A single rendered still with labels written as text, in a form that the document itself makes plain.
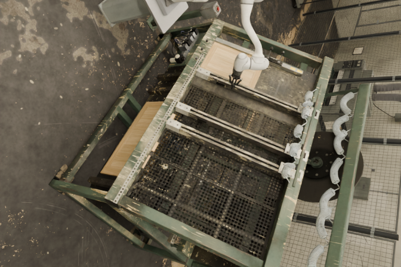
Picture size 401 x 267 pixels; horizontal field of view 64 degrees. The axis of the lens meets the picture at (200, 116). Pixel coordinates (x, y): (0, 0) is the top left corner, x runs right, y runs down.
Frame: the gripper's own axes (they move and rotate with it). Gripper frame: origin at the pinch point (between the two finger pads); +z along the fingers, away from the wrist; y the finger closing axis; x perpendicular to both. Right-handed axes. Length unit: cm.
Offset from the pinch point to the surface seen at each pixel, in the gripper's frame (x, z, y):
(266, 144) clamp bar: -44, 1, 47
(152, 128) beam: -71, 4, -46
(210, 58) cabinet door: 27.8, 6.5, -33.0
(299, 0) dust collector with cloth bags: 501, 232, 35
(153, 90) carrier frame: -6, 50, -79
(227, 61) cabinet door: 31.9, 6.8, -16.4
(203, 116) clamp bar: -42.4, 1.3, -11.8
